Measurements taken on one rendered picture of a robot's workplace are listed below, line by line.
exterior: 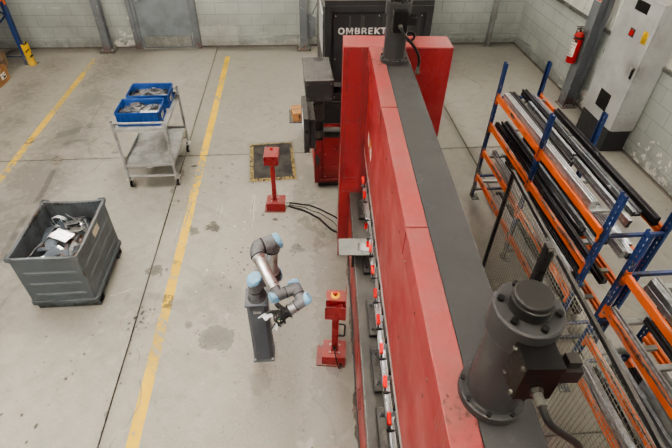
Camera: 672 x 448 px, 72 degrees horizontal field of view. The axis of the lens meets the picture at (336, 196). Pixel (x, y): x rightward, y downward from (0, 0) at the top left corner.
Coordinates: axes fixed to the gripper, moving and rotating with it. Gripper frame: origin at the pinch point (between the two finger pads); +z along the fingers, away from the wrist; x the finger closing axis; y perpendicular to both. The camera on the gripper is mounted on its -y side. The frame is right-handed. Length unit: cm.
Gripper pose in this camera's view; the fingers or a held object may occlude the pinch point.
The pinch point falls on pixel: (264, 323)
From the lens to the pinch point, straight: 313.2
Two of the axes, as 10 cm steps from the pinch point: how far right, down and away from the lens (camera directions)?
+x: 5.0, 6.8, 5.4
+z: -8.3, 5.6, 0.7
